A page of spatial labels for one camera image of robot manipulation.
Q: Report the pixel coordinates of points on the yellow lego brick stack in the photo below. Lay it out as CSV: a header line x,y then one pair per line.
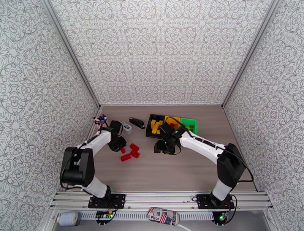
x,y
154,123

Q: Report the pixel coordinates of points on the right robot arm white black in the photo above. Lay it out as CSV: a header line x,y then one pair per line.
x,y
202,143

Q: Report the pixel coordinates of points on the gray box with blue part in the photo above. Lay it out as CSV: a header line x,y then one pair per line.
x,y
128,130

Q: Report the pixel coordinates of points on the yellow plastic container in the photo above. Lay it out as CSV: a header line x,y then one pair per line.
x,y
177,119

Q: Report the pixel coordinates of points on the pink pen cup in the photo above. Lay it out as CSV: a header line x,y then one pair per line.
x,y
97,125

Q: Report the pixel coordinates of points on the black plastic container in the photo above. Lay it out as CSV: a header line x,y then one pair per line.
x,y
154,116

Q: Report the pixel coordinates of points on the green plastic container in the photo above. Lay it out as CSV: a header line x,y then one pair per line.
x,y
188,119

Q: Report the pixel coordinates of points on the blue capped marker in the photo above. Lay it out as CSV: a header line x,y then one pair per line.
x,y
102,117

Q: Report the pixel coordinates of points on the black stapler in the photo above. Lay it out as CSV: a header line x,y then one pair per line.
x,y
137,123

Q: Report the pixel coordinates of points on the patterned flag print pouch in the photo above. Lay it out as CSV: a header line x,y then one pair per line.
x,y
162,215

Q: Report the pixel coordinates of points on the circuit board with yellow part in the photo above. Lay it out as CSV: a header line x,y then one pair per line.
x,y
103,215

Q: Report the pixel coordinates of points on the circuit board with green light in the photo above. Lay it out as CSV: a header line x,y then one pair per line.
x,y
223,218

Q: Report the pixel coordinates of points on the pale blue tape roll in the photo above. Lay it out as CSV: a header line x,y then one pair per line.
x,y
69,218

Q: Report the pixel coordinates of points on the aluminium side rail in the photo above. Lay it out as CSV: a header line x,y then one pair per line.
x,y
97,113

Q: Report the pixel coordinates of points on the aluminium frame rail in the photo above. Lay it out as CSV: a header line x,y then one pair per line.
x,y
161,199

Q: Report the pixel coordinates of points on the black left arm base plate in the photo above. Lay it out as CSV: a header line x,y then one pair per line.
x,y
118,200

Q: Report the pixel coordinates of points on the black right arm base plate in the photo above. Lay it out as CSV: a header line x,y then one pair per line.
x,y
204,201

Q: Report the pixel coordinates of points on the aluminium frame post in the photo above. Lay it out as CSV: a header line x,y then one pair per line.
x,y
248,52
72,52

